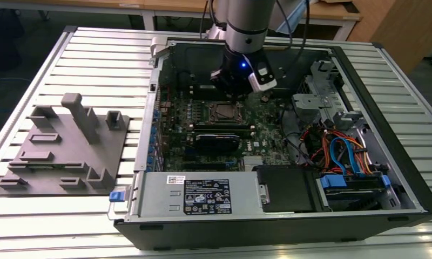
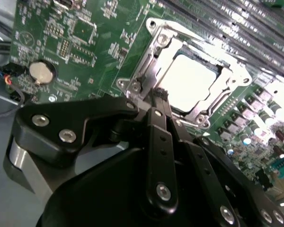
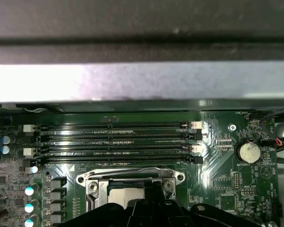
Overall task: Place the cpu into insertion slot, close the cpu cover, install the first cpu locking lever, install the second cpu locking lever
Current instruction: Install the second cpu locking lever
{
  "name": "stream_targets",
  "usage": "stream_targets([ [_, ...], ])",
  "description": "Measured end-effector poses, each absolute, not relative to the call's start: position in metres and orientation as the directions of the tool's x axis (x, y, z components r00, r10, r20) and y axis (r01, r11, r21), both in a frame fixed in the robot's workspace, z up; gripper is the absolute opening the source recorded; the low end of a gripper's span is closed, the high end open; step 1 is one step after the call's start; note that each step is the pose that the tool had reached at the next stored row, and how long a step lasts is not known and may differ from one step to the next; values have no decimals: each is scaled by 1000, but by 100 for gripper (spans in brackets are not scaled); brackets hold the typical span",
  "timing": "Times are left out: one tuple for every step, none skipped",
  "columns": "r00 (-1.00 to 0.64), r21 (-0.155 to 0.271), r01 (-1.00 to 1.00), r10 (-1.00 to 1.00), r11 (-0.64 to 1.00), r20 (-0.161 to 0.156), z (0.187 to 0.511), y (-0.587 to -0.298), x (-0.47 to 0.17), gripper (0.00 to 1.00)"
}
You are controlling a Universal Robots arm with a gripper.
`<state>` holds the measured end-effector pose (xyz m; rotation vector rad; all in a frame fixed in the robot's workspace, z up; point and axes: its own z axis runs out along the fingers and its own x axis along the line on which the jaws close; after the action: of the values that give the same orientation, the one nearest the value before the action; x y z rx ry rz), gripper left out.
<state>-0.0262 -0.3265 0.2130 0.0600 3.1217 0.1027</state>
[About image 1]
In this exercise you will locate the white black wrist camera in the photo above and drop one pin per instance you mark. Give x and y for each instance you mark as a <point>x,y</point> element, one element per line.
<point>265,85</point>

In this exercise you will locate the wooden cabinet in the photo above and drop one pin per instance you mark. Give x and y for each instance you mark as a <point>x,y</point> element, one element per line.
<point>403,29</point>

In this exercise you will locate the black expansion slot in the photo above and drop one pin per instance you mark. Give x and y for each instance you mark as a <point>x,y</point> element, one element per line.
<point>213,169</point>
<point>202,163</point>

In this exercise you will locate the black RAM slot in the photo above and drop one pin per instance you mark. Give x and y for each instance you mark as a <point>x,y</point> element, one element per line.
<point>219,123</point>

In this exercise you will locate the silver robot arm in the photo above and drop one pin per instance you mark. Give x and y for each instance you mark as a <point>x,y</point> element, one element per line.
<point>247,21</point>

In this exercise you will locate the wooden desk white frame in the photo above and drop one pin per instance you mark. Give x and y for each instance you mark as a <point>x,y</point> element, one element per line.
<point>338,13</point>
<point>94,2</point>

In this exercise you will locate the silver chipset heatsink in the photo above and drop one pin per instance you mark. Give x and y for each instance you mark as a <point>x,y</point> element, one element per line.
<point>254,161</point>

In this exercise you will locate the black PC case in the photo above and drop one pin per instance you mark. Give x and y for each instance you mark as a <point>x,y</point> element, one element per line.
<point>255,234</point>

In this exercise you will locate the grey parts rack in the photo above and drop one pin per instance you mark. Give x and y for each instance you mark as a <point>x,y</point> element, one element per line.
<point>68,151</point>

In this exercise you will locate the black plastic drive box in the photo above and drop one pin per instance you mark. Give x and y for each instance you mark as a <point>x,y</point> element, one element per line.
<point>289,189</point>

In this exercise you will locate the hard disk in blue carrier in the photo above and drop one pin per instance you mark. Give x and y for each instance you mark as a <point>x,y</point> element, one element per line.
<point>331,181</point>

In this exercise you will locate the CPU socket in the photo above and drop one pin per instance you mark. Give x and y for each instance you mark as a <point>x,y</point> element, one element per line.
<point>211,112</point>

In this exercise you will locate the green motherboard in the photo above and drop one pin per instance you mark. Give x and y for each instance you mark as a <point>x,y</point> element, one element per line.
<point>270,135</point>

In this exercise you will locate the blue case latch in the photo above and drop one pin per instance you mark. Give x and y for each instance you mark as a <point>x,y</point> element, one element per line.
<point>116,197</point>

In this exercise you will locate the silver power supply unit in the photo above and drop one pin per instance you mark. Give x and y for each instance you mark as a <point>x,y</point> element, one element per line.
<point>158,194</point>

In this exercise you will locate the graphics card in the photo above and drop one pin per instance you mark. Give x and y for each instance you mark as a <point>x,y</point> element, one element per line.
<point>217,144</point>

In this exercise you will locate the silver metal drive cage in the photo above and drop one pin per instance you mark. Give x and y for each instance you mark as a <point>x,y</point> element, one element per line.
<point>307,103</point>

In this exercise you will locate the silver green CPU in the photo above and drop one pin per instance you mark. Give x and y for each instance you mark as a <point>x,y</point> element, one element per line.
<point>225,110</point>

